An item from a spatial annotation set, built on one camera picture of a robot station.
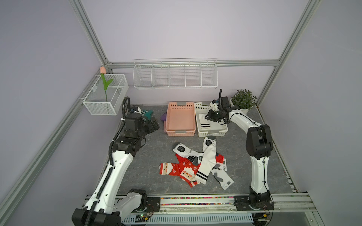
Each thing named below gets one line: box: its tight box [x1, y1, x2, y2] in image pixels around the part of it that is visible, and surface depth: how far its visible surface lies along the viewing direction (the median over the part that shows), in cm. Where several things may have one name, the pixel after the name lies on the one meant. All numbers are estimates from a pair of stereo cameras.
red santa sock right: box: [175, 153, 202, 188], surface depth 86 cm
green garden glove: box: [144, 110, 154, 120], surface depth 117 cm
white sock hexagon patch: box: [172, 142, 204, 160], surface depth 93 cm
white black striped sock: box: [198, 113, 211, 130], surface depth 107 cm
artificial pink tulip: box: [99, 65, 114, 103], surface depth 86 cm
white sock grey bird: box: [210, 169, 235, 191], surface depth 84 cm
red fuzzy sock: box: [215, 152, 224, 164], surface depth 89 cm
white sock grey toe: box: [194, 135, 217, 185], surface depth 87 cm
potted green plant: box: [230, 88, 258, 115], surface depth 101 cm
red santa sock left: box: [158, 162, 181, 177], surface depth 87 cm
